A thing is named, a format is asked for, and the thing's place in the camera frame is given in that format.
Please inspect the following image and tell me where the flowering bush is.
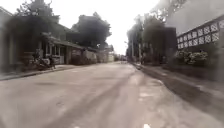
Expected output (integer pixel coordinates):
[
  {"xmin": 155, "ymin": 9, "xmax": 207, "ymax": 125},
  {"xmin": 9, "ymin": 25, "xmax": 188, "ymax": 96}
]
[{"xmin": 172, "ymin": 49, "xmax": 210, "ymax": 67}]

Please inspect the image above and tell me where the broad dark tree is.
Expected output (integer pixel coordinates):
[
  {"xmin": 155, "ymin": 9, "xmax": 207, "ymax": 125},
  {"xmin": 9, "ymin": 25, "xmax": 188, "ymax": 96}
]
[{"xmin": 70, "ymin": 11, "xmax": 113, "ymax": 51}]

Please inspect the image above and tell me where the grey concrete road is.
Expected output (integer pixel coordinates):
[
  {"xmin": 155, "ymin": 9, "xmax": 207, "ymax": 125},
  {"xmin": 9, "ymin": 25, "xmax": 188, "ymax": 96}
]
[{"xmin": 0, "ymin": 61, "xmax": 224, "ymax": 128}]

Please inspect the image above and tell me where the grey concrete sidewalk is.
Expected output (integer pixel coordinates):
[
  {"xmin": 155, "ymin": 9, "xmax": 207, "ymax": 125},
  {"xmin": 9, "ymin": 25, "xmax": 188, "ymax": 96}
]
[
  {"xmin": 0, "ymin": 63, "xmax": 79, "ymax": 82},
  {"xmin": 131, "ymin": 61, "xmax": 224, "ymax": 122}
]

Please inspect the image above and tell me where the tall dark tree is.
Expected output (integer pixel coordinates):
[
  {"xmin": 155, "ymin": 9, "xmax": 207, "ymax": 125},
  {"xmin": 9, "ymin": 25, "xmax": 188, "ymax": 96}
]
[{"xmin": 6, "ymin": 0, "xmax": 62, "ymax": 46}]

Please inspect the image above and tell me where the dark overgrown building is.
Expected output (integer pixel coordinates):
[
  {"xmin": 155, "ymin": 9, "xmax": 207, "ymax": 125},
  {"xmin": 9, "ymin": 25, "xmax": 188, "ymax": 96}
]
[{"xmin": 125, "ymin": 14, "xmax": 178, "ymax": 65}]

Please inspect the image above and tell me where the house with porch roof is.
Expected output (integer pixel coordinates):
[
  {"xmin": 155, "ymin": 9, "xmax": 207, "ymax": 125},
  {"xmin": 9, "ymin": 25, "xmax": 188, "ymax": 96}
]
[{"xmin": 31, "ymin": 14, "xmax": 101, "ymax": 66}]

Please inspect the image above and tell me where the pale boundary wall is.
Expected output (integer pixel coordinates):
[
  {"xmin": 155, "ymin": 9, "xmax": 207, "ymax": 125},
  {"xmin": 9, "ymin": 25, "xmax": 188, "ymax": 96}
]
[{"xmin": 69, "ymin": 48, "xmax": 108, "ymax": 65}]

